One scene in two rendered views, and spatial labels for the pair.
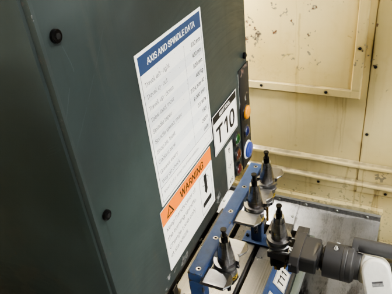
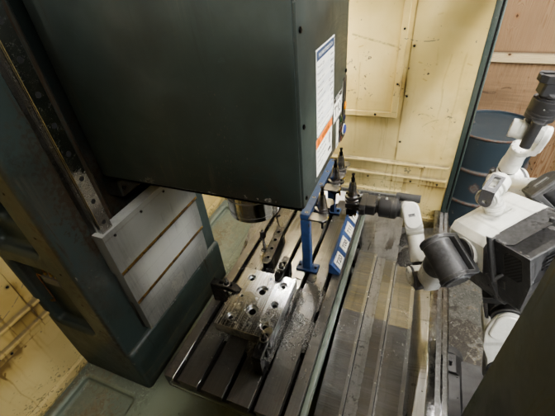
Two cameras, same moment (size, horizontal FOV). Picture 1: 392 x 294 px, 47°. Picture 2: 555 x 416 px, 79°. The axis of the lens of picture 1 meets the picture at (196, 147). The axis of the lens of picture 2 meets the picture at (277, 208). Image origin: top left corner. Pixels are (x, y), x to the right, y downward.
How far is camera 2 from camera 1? 0.38 m
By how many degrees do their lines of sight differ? 5
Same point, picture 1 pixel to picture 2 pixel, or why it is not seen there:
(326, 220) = not seen: hidden behind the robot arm
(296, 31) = (358, 74)
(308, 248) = (370, 200)
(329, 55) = (377, 89)
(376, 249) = (410, 197)
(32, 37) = (293, 28)
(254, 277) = (331, 231)
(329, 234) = not seen: hidden behind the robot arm
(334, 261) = (386, 205)
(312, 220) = not seen: hidden behind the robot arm
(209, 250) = (311, 203)
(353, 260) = (396, 204)
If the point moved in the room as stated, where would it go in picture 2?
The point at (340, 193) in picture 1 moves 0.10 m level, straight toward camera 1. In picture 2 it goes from (381, 183) to (381, 192)
